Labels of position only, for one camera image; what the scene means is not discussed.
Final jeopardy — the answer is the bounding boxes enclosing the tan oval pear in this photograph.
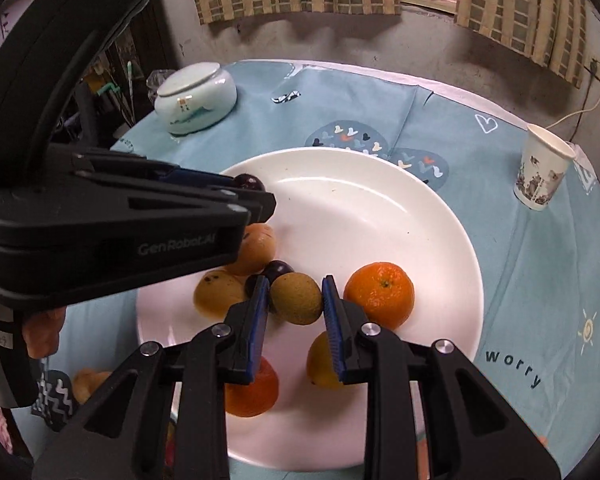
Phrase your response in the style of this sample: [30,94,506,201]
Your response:
[72,368,110,405]

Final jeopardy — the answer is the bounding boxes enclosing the checked beige curtain right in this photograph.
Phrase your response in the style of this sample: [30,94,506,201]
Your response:
[455,0,588,87]

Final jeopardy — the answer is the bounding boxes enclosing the tan round pear with stem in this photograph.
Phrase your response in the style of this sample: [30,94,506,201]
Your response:
[224,223,277,275]

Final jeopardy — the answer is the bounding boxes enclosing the dark purple plum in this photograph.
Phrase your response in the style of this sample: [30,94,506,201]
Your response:
[233,174,265,191]
[244,274,275,313]
[261,260,294,284]

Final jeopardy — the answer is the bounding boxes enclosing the small yellow round fruit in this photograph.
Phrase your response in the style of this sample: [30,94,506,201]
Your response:
[306,332,344,390]

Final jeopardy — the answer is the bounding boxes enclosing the small olive brown fruit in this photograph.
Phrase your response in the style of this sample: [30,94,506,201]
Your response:
[270,272,323,325]

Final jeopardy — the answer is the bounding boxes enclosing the pale blue lidded ceramic jar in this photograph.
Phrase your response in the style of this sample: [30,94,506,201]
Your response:
[154,62,237,136]

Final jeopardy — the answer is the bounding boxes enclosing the patterned paper cup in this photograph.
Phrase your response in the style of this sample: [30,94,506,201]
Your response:
[514,124,576,211]

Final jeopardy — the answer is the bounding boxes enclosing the orange tangerine on plate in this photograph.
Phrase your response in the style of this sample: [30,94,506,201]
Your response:
[343,262,415,330]

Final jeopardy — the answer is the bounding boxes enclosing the blue patterned tablecloth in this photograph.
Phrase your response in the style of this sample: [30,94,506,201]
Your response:
[9,58,600,480]

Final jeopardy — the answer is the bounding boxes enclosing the white power cable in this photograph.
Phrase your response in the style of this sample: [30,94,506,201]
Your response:
[544,62,600,131]

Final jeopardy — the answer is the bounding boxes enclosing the pale yellow round fruit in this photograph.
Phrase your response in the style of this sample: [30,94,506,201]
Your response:
[193,270,246,320]

